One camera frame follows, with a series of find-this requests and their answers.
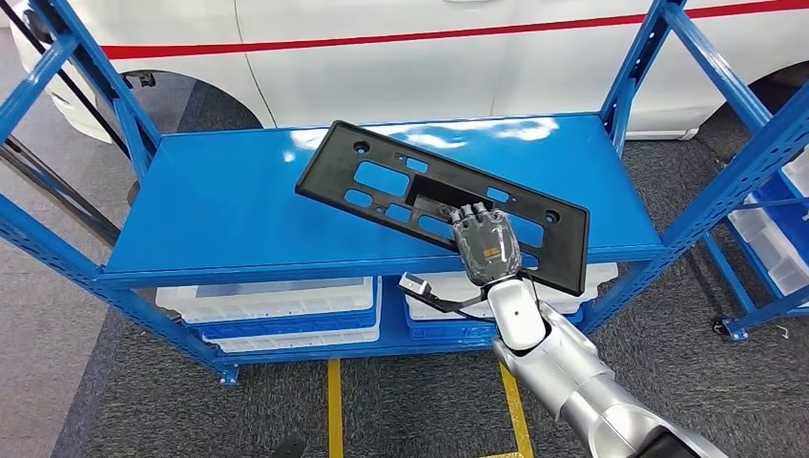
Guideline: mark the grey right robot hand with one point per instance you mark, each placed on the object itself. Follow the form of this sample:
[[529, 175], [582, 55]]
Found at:
[[490, 246]]

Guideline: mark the black plastic plate part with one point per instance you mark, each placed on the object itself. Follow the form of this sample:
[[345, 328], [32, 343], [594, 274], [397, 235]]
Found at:
[[328, 170]]

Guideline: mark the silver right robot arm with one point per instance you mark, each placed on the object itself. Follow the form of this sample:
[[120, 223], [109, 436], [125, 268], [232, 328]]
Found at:
[[569, 373]]

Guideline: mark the large blue metal shelf rack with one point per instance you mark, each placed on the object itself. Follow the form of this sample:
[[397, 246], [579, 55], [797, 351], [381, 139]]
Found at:
[[221, 202]]

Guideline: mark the black robot body part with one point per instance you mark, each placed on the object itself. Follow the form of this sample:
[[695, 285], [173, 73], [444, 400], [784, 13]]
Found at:
[[289, 447]]

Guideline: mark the clear plastic bin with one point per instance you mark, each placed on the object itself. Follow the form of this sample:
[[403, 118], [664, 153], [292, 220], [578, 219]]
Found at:
[[768, 253], [265, 300], [600, 278], [297, 341]]

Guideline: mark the white car with red stripe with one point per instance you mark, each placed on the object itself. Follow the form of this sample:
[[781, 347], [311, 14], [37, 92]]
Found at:
[[379, 82]]

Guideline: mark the blue metal side rack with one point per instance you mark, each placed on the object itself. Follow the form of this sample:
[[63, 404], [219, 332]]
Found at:
[[758, 313]]

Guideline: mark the blue plastic bin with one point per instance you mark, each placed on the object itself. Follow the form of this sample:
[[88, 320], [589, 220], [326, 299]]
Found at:
[[790, 218]]

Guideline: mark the black stanchion pole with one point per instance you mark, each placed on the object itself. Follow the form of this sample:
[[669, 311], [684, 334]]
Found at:
[[133, 193]]

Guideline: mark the chrome stanchion pole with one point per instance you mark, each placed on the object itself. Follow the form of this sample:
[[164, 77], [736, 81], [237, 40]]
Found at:
[[60, 193]]

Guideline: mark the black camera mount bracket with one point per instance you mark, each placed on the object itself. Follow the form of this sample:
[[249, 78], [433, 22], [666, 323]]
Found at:
[[452, 305]]

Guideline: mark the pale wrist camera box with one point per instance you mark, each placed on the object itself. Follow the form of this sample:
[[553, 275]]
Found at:
[[414, 284]]

